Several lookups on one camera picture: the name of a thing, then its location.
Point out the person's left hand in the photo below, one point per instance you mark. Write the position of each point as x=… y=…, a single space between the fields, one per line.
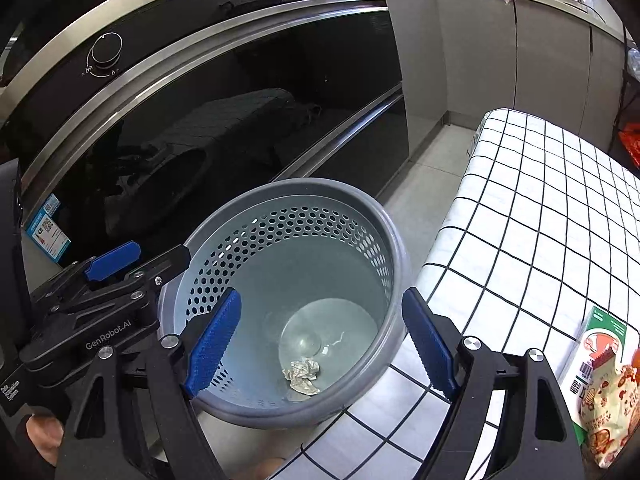
x=45 y=437

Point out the green snack packet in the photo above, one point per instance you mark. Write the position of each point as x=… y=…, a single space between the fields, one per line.
x=600 y=345

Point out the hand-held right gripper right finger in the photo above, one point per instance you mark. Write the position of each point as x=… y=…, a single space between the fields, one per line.
x=430 y=345

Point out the washing machine door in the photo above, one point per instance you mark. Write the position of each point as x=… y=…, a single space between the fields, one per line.
x=250 y=60

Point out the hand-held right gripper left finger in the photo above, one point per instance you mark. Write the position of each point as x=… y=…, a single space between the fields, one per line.
x=212 y=345

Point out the grey perforated plastic basket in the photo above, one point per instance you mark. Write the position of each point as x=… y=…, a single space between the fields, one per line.
x=320 y=260

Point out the grey kitchen cabinet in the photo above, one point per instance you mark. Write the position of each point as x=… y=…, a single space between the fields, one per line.
x=475 y=60

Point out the orange plastic bag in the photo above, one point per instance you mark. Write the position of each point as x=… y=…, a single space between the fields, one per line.
x=632 y=147

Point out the black round dial knob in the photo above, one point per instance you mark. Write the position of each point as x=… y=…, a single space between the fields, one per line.
x=106 y=51

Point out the blue label sticker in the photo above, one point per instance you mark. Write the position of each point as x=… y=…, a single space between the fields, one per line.
x=47 y=230

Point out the crumpled paper ball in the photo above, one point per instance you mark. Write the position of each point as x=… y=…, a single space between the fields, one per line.
x=302 y=375

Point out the white red printed snack packet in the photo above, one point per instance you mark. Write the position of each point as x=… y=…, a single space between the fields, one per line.
x=610 y=420

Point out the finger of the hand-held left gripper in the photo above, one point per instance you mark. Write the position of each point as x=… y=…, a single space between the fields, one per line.
x=110 y=260
x=165 y=262

